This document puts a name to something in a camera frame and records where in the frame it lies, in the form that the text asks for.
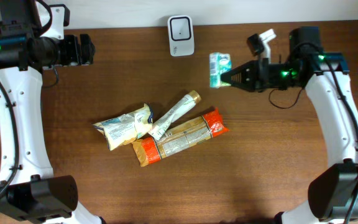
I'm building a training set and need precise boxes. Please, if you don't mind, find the cream snack bag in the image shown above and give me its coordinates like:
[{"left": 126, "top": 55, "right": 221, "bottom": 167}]
[{"left": 93, "top": 103, "right": 153, "bottom": 151}]

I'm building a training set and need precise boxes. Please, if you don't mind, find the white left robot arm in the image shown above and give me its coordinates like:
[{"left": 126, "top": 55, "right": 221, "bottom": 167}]
[{"left": 0, "top": 1, "right": 103, "bottom": 223}]

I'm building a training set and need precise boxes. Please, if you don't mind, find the orange spaghetti packet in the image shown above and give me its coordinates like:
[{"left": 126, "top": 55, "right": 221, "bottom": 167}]
[{"left": 132, "top": 109, "right": 229, "bottom": 167}]

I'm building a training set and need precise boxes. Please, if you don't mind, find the green tissue pack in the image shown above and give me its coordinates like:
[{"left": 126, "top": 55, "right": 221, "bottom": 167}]
[{"left": 209, "top": 52, "right": 232, "bottom": 88}]

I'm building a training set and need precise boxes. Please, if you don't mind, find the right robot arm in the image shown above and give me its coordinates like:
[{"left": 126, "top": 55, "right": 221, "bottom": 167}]
[{"left": 221, "top": 27, "right": 358, "bottom": 224}]

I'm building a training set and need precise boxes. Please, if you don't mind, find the white tube gold cap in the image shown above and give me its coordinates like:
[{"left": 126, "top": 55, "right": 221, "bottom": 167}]
[{"left": 149, "top": 90, "right": 201, "bottom": 140}]

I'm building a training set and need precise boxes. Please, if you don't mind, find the black right camera cable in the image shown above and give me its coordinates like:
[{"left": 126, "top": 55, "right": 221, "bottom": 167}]
[{"left": 267, "top": 54, "right": 306, "bottom": 110}]

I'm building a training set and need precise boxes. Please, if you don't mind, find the white barcode scanner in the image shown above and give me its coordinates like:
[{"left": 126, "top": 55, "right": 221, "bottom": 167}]
[{"left": 167, "top": 15, "right": 195, "bottom": 57}]

